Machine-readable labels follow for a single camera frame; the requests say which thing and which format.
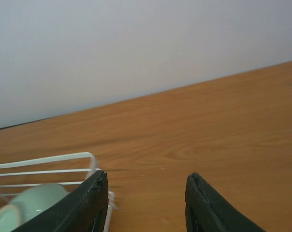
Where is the black enclosure frame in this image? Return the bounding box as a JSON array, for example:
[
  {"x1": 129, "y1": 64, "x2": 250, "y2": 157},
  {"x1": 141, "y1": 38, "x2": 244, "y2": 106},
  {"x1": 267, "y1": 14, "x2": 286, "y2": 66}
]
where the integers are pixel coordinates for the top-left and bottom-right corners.
[{"x1": 0, "y1": 118, "x2": 49, "y2": 130}]

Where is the white wire dish rack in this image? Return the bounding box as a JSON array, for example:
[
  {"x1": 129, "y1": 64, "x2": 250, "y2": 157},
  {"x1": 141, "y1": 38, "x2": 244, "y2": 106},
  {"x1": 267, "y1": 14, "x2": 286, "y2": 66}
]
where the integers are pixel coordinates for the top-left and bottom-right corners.
[{"x1": 0, "y1": 151, "x2": 119, "y2": 232}]

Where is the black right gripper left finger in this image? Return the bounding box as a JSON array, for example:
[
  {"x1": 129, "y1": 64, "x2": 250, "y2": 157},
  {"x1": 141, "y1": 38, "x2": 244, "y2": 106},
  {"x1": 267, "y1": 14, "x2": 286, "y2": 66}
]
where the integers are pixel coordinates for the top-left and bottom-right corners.
[{"x1": 14, "y1": 170, "x2": 108, "y2": 232}]

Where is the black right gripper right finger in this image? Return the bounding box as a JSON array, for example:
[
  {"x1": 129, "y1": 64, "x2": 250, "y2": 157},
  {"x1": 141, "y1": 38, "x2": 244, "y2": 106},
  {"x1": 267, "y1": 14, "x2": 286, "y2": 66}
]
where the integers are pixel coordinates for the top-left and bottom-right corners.
[{"x1": 185, "y1": 173, "x2": 264, "y2": 232}]

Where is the green floral ceramic bowl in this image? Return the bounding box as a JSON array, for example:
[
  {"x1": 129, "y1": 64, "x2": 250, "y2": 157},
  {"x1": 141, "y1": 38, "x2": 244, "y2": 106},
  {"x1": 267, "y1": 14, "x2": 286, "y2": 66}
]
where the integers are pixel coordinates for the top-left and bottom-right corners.
[{"x1": 0, "y1": 183, "x2": 68, "y2": 232}]

